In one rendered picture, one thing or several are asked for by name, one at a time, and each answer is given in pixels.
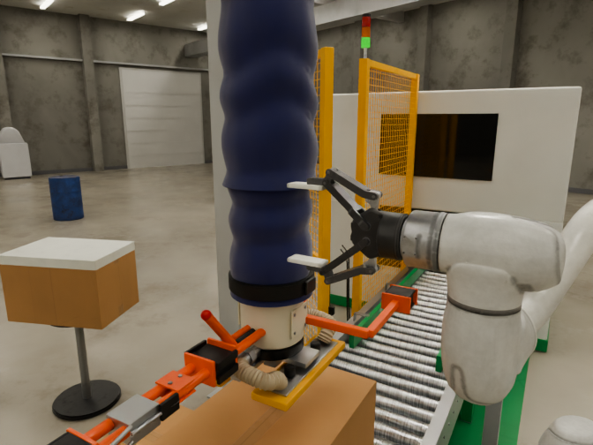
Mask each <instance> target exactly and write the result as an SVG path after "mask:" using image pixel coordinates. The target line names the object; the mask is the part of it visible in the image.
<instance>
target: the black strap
mask: <svg viewBox="0 0 593 445"><path fill-rule="evenodd" d="M229 289H230V291H231V292H232V293H234V294H235V295H237V296H239V297H240V298H245V299H249V300H253V301H260V302H277V301H285V300H291V299H295V298H300V297H302V296H304V295H305V296H307V295H308V294H310V293H311V292H312V291H314V290H315V289H316V277H315V276H314V271H310V272H309V275H308V276H306V277H305V278H303V279H301V280H299V281H297V282H293V283H285V284H277V285H260V284H249V283H243V282H240V281H238V280H236V279H234V278H233V277H232V275H231V273H230V271H229Z"/></svg>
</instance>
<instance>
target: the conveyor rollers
mask: <svg viewBox="0 0 593 445"><path fill-rule="evenodd" d="M410 288H414V289H418V293H417V305H414V306H413V307H412V308H411V310H410V314H407V313H399V312H394V313H393V315H392V316H391V317H390V318H389V319H388V321H387V322H386V323H385V324H384V326H383V327H382V328H381V329H380V330H379V332H378V333H377V334H376V335H375V336H374V337H373V338H370V337H368V338H367V339H365V338H363V339H362V340H361V341H360V342H359V344H358V345H357V346H356V347H355V348H354V349H352V348H350V347H349V340H348V343H345V348H344V349H343V350H342V351H341V352H340V354H339V355H338V356H337V357H336V358H335V359H334V360H333V361H332V362H331V364H330V365H329V366H331V367H333V368H337V369H340V370H342V371H345V372H349V373H353V374H356V375H360V376H363V377H365V378H368V379H372V380H375V381H376V382H377V384H376V403H375V406H378V407H380V408H383V409H386V410H389V411H385V410H382V409H380V408H377V407H375V420H377V421H380V422H383V423H386V424H388V425H390V426H395V427H398V428H400V429H402V430H405V431H408V432H411V433H413V434H418V435H420V436H423V437H424V435H425V432H426V430H427V428H428V426H429V425H427V424H430V422H431V420H432V416H433V414H434V412H435V411H436V408H437V406H438V404H439V400H440V398H441V397H442V394H443V392H444V390H445V388H446V385H447V380H446V377H445V375H444V371H443V370H442V372H441V373H439V372H436V371H435V367H436V357H437V355H438V353H439V350H440V348H441V330H442V321H443V315H444V311H445V308H446V304H447V274H441V273H436V272H431V271H424V272H423V273H422V274H421V275H420V276H419V277H418V279H417V280H416V281H415V282H414V283H413V284H412V285H411V286H410ZM410 392H411V393H410ZM377 394H378V395H377ZM380 395H381V396H380ZM391 398H393V399H391ZM394 399H395V400H394ZM433 399H434V400H433ZM396 400H398V401H396ZM399 401H400V402H399ZM402 402H403V403H402ZM413 405H414V406H413ZM416 406H417V407H416ZM418 407H420V408H418ZM421 408H423V409H421ZM424 409H425V410H424ZM427 410H428V411H427ZM390 411H393V412H395V413H398V414H401V415H403V416H406V417H409V418H411V419H409V418H406V417H403V416H401V415H398V414H395V413H392V412H390ZM414 419H416V420H414ZM417 420H419V421H422V422H424V423H422V422H419V421H417ZM425 423H427V424H425ZM390 426H386V425H384V424H381V423H379V422H376V421H375V423H374V435H377V436H379V437H381V438H384V439H387V440H389V441H393V442H395V443H398V444H401V445H420V444H421V442H422V439H423V438H421V437H418V436H415V435H413V434H409V433H406V432H403V431H401V430H399V429H396V428H393V427H390Z"/></svg>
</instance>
